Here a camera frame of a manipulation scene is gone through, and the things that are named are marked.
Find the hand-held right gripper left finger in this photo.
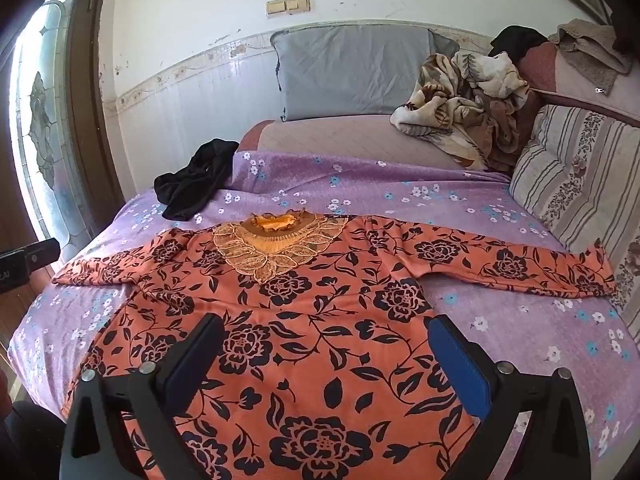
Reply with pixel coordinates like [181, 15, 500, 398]
[59, 313, 226, 480]

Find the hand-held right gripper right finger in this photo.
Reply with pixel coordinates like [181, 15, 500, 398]
[427, 314, 593, 480]

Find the orange black floral garment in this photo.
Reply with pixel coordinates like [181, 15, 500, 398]
[51, 212, 618, 480]

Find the person's dark clothing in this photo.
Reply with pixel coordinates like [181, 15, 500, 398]
[7, 400, 68, 480]

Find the purple floral bedsheet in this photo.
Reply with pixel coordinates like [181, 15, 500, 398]
[7, 150, 640, 480]

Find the black cloth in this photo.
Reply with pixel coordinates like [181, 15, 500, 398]
[154, 138, 240, 222]

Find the striped floral cushion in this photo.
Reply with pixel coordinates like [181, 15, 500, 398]
[509, 105, 640, 316]

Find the beige pink mattress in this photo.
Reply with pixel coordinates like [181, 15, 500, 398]
[235, 114, 511, 173]

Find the beige floral blanket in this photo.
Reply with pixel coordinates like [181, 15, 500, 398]
[390, 51, 543, 173]

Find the pink padded headboard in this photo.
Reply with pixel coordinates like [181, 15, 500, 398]
[515, 42, 640, 126]

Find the grey pillow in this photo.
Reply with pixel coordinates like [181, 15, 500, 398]
[270, 25, 461, 122]

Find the grey-brown towel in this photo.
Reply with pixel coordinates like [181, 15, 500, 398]
[548, 19, 633, 97]

